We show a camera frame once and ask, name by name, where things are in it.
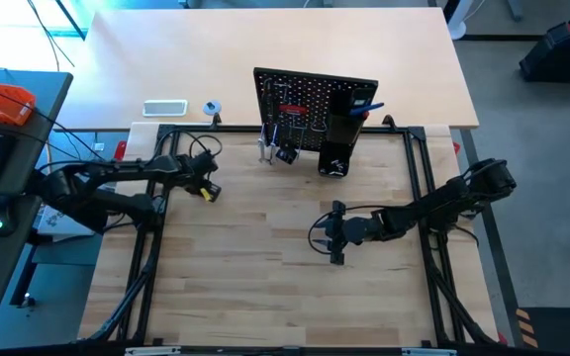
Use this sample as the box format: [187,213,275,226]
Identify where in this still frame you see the small black pegboard bin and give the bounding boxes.
[317,141,353,178]

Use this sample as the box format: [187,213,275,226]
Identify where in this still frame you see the large silver combination wrench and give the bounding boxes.
[257,123,269,165]

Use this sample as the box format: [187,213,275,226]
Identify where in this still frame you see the black C-clamp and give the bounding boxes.
[274,140,299,166]

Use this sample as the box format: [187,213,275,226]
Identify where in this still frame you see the black computer mouse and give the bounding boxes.
[0,196,18,237]

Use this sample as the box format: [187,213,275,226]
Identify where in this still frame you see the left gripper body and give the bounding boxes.
[175,150,224,204]

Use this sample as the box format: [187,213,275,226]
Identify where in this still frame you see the black desk foot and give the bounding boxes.
[10,236,39,311]

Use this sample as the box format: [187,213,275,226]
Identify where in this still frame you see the black desk brace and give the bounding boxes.
[25,170,110,234]

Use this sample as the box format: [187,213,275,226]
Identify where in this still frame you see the light wooden table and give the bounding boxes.
[55,7,480,131]

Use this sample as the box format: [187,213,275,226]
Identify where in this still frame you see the white stand base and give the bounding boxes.
[445,0,475,41]

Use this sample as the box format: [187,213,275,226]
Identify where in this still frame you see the black perforated pegboard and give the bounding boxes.
[252,67,380,167]

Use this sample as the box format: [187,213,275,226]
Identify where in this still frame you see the white printed box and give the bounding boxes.
[37,205,106,238]

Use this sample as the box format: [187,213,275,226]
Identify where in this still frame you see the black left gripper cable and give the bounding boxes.
[153,129,225,164]

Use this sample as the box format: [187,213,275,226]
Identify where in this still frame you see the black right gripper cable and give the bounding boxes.
[307,204,390,256]

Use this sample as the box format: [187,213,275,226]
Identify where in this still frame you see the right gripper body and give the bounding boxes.
[329,215,383,267]

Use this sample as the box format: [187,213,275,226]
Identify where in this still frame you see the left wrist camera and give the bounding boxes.
[193,151,220,174]

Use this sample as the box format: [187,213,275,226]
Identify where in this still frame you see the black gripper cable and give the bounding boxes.
[307,204,390,256]
[153,129,225,164]

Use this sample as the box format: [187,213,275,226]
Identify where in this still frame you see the black and red tool case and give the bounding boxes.
[519,19,570,83]

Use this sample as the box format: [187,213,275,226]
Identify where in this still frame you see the tall black pegboard bin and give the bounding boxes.
[327,88,374,146]

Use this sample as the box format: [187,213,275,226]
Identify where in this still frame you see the silver edge bracket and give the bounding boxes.
[125,345,182,356]
[401,347,458,356]

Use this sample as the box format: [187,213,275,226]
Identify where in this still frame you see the blue T-handle hex key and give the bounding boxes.
[348,101,386,118]

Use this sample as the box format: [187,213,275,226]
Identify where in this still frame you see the white rectangular tray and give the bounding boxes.
[142,99,189,118]

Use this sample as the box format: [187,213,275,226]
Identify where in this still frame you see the double-prong metal peg hook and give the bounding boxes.
[289,126,311,149]

